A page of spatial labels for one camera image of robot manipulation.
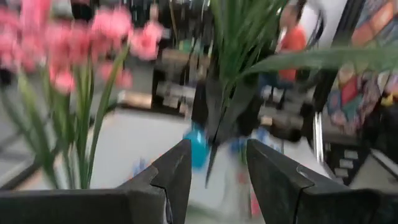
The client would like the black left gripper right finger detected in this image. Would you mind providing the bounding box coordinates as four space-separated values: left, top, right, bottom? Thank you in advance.
246 139 354 224

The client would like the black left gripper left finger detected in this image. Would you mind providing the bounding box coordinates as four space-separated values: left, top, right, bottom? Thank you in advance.
118 139 193 224

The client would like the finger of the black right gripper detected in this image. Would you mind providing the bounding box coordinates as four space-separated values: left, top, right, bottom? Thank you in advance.
217 79 261 146
203 76 224 142

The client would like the blue artificial flower stem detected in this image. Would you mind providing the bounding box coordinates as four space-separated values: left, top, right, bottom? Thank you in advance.
203 0 398 189

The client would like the pink artificial flower stem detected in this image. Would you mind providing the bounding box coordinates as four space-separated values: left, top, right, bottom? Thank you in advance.
0 0 165 190

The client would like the teal glass vase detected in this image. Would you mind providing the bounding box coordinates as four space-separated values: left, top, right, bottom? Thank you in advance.
182 123 212 169

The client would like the colourful patterned cloth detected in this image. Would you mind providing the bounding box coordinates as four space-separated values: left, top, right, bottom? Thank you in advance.
325 0 398 136

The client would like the person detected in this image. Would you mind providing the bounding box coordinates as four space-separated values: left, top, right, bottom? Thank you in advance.
278 2 308 82

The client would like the black aluminium table frame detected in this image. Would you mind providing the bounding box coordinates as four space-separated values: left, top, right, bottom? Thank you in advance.
0 158 47 191

